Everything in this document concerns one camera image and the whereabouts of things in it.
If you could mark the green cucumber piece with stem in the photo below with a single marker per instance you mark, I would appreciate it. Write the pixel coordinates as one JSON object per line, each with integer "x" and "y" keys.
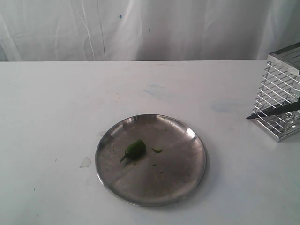
{"x": 134, "y": 151}

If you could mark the black handled knife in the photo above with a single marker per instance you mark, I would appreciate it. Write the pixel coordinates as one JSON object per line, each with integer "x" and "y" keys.
{"x": 279, "y": 93}

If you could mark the green cucumber slice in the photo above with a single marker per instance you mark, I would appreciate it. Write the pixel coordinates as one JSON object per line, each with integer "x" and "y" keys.
{"x": 157, "y": 150}

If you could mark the round steel plate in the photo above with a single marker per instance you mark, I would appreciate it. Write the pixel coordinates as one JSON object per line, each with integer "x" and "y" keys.
{"x": 154, "y": 179}

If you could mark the clear tape piece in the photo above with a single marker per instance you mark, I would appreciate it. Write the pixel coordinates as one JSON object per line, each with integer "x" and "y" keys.
{"x": 86, "y": 163}

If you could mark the white backdrop curtain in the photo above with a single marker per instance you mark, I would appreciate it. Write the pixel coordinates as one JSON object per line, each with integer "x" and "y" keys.
{"x": 124, "y": 30}

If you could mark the metal wire rack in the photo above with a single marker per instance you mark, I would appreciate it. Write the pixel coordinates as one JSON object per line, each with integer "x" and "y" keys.
{"x": 285, "y": 125}

